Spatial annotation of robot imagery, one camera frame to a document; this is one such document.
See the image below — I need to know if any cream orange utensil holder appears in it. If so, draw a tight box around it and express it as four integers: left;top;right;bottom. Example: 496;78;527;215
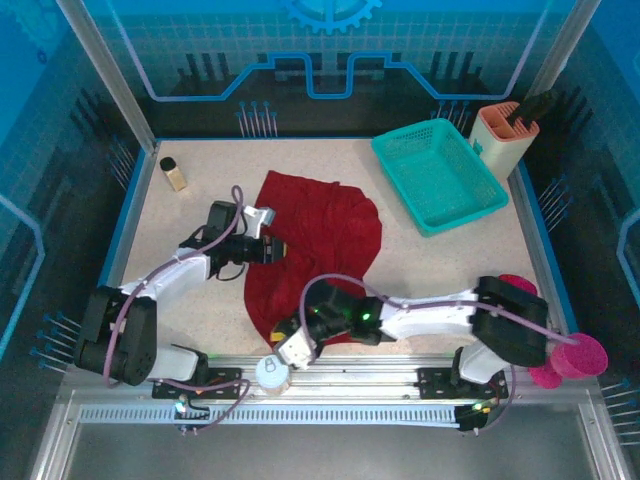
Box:
468;101;541;184

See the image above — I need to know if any red t-shirt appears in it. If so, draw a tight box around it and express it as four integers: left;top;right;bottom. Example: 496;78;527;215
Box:
243;169;384;351

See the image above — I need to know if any pink bowl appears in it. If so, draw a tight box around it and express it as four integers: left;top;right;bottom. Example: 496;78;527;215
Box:
497;273;539;297

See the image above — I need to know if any small bottle with black cap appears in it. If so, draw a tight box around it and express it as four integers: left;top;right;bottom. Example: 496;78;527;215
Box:
158;156;189;193

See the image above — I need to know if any aluminium frame post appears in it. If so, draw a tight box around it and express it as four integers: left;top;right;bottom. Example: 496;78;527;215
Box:
529;0;604;101
54;0;161;151

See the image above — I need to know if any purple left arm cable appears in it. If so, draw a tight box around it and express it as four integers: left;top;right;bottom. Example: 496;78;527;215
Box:
102;185;251;435

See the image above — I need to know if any white slotted cable duct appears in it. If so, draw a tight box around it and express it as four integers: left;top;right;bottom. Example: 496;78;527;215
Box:
78;403;462;427

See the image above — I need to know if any black connector box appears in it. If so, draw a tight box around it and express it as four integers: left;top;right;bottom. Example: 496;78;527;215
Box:
172;394;211;435
453;399;501;435

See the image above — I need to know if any teal plastic basket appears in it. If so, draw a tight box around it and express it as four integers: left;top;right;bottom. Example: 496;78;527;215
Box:
370;118;510;239

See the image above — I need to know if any black utensil handle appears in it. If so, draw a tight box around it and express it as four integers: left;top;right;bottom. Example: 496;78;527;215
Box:
507;88;561;126

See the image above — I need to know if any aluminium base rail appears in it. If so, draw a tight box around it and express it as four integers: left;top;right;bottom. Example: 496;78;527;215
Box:
64;352;601;402

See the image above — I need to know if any pink goblet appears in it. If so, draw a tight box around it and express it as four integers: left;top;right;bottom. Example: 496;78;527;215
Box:
528;332;610;390

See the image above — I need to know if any tin can with pull tab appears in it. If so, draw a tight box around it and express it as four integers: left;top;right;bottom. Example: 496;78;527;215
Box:
253;355;294;396

